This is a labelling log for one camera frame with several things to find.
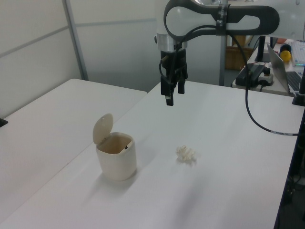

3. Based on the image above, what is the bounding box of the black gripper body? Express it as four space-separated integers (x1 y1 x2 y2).
159 48 189 84

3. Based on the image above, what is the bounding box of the white paper trash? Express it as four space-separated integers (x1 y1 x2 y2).
175 145 200 166

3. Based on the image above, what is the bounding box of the small cream bin with lid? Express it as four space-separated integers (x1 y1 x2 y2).
92 113 137 182

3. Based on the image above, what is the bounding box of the brown cardboard box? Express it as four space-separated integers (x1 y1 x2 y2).
224 46 254 71

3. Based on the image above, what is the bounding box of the black power box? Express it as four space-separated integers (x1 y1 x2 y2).
235 63 265 88

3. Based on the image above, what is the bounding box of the black monitor stand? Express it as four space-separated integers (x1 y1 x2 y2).
254 35 272 63

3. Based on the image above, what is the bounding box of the grey emergency stop button box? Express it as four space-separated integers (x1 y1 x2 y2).
258 67 275 87

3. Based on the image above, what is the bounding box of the silver laptop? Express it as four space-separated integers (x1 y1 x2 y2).
266 43 304 95

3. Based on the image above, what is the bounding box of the yellow round object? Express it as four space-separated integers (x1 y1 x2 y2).
279 50 292 63

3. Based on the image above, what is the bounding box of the black stand pole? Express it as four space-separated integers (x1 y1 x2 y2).
273 63 305 229

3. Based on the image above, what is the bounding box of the grey slim partition post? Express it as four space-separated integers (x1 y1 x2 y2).
218 35 227 86

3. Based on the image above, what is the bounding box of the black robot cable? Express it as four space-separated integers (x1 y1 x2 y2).
158 23 300 137

